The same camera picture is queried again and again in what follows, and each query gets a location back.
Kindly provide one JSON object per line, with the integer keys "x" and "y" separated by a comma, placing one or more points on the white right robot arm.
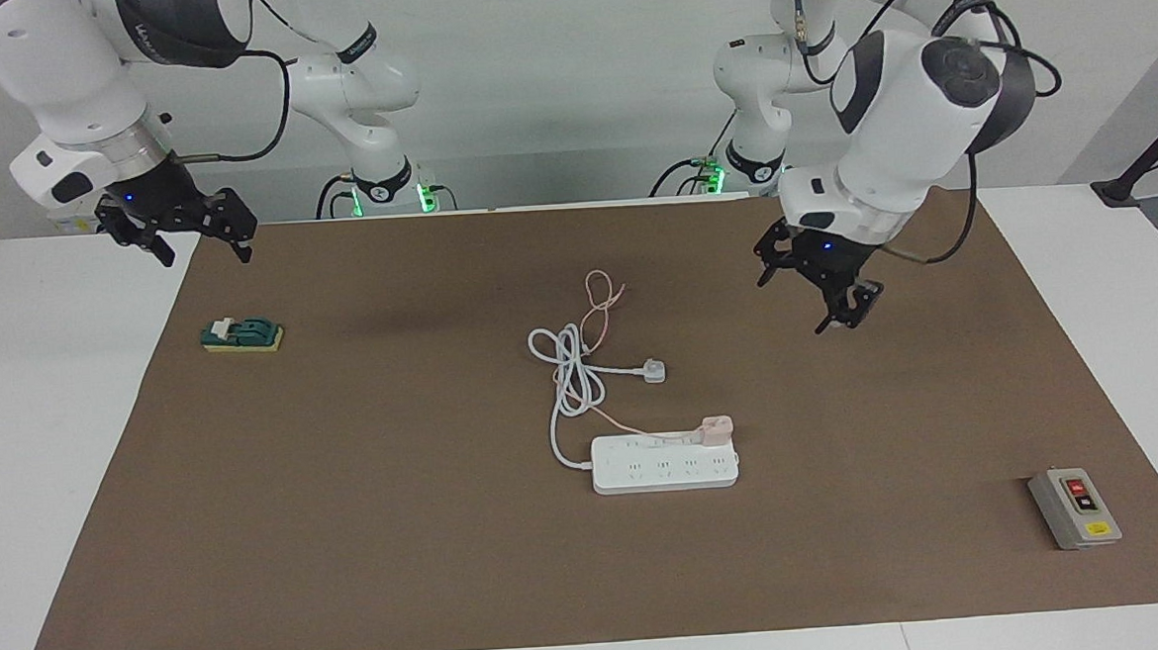
{"x": 71, "y": 84}

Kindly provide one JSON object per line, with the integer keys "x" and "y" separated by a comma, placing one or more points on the black clamp stand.
{"x": 1150, "y": 151}

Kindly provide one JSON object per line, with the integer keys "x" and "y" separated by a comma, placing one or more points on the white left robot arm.
{"x": 906, "y": 130}

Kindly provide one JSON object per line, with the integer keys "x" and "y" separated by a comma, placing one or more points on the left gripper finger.
{"x": 775, "y": 250}
{"x": 855, "y": 303}

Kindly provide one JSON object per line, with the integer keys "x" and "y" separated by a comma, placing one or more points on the white wall socket box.
{"x": 73, "y": 223}

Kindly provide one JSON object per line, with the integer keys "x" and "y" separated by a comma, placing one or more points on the brown table mat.
{"x": 352, "y": 525}

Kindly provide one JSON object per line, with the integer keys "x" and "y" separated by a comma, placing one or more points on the pink charger adapter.
{"x": 716, "y": 430}

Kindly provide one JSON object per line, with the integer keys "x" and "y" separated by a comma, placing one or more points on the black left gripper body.
{"x": 828, "y": 260}

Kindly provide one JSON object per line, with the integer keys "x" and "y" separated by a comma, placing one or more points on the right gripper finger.
{"x": 240, "y": 222}
{"x": 146, "y": 239}

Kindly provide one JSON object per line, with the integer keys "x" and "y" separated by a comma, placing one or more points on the grey push-button control box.
{"x": 1074, "y": 509}

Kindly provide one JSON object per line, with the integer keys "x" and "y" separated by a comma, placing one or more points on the green knife switch yellow base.
{"x": 243, "y": 335}

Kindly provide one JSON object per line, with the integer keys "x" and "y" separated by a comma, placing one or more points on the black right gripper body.
{"x": 166, "y": 203}

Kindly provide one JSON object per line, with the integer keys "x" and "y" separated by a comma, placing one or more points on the white power strip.
{"x": 666, "y": 469}

